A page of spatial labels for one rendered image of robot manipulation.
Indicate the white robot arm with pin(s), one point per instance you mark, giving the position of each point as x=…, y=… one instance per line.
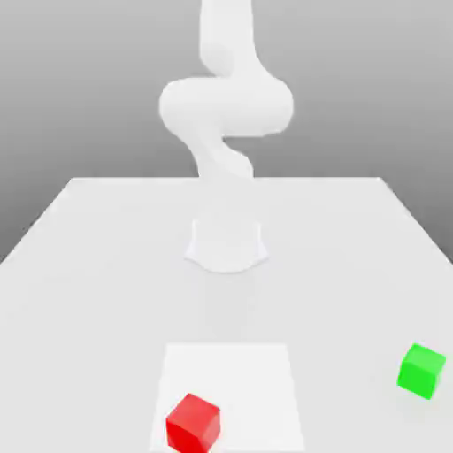
x=226, y=106

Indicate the small red cube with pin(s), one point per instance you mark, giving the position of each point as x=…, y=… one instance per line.
x=193, y=423

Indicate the small green cube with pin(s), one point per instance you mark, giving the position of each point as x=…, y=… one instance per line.
x=420, y=371

